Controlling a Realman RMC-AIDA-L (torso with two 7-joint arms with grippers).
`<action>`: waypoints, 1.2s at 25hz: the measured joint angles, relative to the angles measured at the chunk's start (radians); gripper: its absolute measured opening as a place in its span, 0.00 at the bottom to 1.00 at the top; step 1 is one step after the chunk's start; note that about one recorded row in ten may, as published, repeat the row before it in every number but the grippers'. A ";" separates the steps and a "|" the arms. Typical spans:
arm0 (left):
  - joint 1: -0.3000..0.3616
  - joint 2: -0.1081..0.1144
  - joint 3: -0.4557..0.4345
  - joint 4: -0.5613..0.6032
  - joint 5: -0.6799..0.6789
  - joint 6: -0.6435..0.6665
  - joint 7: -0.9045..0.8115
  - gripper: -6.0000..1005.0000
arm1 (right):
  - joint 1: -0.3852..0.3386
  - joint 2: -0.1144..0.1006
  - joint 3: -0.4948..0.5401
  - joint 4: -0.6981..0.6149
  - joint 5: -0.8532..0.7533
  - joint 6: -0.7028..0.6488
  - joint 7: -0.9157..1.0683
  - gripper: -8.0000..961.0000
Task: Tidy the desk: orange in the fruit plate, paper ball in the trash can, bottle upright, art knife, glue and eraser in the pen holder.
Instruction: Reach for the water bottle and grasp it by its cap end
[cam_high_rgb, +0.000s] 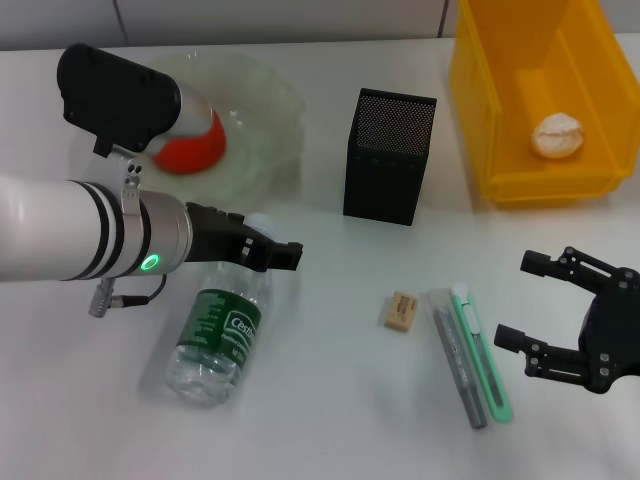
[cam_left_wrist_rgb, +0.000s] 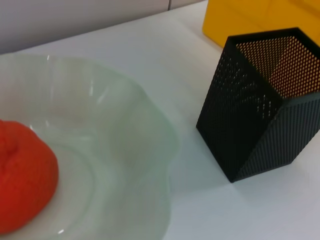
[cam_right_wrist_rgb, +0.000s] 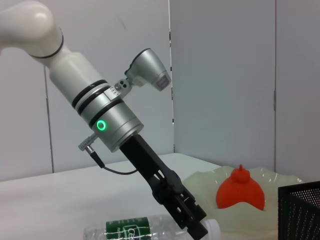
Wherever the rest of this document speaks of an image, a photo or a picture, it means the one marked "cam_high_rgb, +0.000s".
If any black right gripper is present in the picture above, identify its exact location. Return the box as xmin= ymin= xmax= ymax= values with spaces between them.
xmin=493 ymin=245 xmax=640 ymax=395

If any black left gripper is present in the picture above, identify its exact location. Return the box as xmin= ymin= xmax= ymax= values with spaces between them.
xmin=184 ymin=202 xmax=305 ymax=274

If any mint green utility knife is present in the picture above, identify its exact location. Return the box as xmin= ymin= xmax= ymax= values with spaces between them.
xmin=449 ymin=283 xmax=514 ymax=424

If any clear water bottle green label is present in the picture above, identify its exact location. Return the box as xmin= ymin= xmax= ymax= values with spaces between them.
xmin=164 ymin=213 xmax=276 ymax=409

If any grey pen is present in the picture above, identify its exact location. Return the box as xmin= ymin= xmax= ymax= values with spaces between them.
xmin=427 ymin=288 xmax=489 ymax=430

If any beige eraser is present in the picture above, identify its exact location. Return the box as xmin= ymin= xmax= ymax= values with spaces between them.
xmin=383 ymin=291 xmax=419 ymax=331

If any orange fruit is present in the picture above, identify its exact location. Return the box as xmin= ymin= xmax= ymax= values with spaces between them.
xmin=152 ymin=112 xmax=229 ymax=175

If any white paper ball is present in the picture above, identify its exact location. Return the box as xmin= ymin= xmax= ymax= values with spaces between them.
xmin=530 ymin=113 xmax=586 ymax=160

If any green glass fruit plate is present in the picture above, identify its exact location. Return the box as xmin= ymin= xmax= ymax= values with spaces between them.
xmin=134 ymin=49 xmax=307 ymax=204

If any black mesh pen holder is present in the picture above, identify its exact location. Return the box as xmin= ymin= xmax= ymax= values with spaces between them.
xmin=343 ymin=88 xmax=438 ymax=227

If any yellow plastic bin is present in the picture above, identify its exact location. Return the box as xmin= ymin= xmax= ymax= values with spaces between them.
xmin=449 ymin=0 xmax=640 ymax=204

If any left arm cable with connector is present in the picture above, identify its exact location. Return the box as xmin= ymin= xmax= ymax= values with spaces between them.
xmin=88 ymin=274 xmax=169 ymax=319

